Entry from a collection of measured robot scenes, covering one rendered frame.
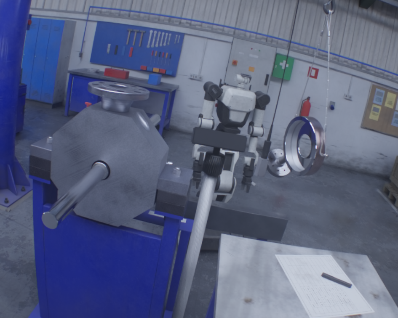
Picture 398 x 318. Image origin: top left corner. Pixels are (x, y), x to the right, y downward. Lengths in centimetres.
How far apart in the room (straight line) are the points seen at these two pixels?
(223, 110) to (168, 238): 148
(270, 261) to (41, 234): 108
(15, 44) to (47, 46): 385
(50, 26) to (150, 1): 203
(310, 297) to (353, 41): 604
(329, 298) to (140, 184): 87
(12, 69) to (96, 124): 196
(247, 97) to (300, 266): 162
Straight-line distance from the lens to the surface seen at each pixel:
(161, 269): 162
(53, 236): 173
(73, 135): 144
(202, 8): 664
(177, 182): 138
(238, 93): 273
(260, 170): 230
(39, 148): 155
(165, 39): 661
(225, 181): 282
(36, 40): 721
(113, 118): 136
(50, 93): 704
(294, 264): 149
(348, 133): 701
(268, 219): 186
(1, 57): 322
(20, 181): 364
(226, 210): 183
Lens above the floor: 163
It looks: 15 degrees down
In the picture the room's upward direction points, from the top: 12 degrees clockwise
